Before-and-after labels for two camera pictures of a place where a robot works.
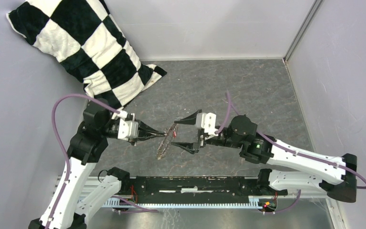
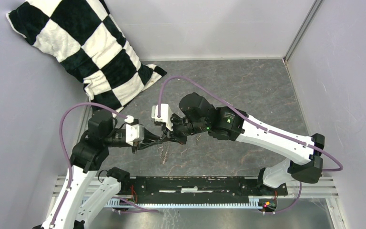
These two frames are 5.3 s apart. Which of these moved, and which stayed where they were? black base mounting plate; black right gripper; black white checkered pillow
Moved: black right gripper
Stayed: black white checkered pillow; black base mounting plate
